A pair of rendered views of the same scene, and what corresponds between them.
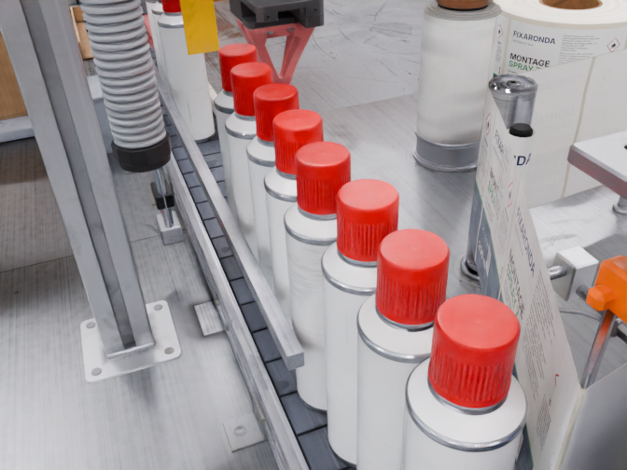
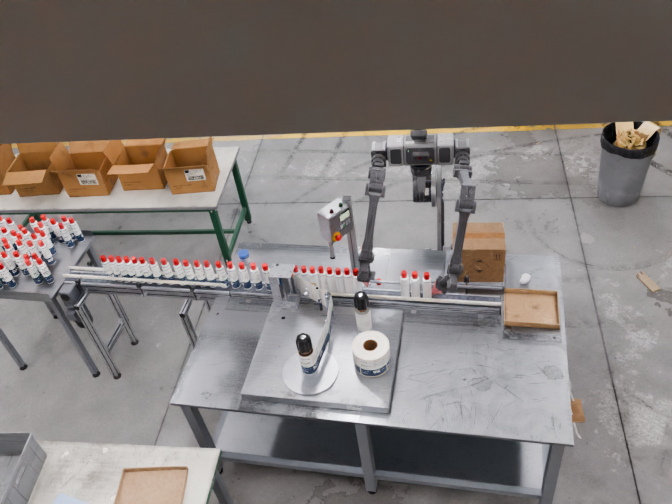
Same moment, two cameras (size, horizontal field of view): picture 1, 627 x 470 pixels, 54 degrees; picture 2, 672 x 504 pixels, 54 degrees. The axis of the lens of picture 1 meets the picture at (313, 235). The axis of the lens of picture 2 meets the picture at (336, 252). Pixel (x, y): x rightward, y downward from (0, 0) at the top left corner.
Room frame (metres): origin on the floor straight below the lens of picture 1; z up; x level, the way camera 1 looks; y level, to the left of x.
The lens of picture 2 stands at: (2.08, -2.20, 3.75)
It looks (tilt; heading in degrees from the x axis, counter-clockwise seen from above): 42 degrees down; 127
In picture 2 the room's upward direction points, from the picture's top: 9 degrees counter-clockwise
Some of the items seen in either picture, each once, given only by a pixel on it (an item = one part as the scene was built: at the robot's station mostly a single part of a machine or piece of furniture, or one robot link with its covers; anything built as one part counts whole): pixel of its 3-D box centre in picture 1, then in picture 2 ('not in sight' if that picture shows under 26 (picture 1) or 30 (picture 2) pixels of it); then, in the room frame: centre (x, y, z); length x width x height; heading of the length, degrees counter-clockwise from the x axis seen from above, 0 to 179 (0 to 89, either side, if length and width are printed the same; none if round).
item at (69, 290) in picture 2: not in sight; (75, 307); (-1.26, -0.70, 0.71); 0.15 x 0.12 x 0.34; 110
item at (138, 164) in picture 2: not in sight; (142, 160); (-1.69, 0.55, 0.96); 0.53 x 0.45 x 0.37; 115
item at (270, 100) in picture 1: (285, 210); (339, 281); (0.42, 0.02, 0.98); 0.05 x 0.05 x 0.20
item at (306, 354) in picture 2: not in sight; (306, 354); (0.57, -0.56, 1.04); 0.09 x 0.09 x 0.29
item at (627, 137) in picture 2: not in sight; (634, 143); (1.56, 2.78, 0.50); 0.42 x 0.41 x 0.28; 24
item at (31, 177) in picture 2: not in sight; (34, 170); (-2.48, 0.11, 0.97); 0.44 x 0.38 x 0.37; 119
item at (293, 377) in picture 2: not in sight; (310, 371); (0.57, -0.56, 0.89); 0.31 x 0.31 x 0.01
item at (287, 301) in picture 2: not in sight; (285, 285); (0.16, -0.17, 1.01); 0.14 x 0.13 x 0.26; 20
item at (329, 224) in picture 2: not in sight; (335, 221); (0.40, 0.11, 1.38); 0.17 x 0.10 x 0.19; 75
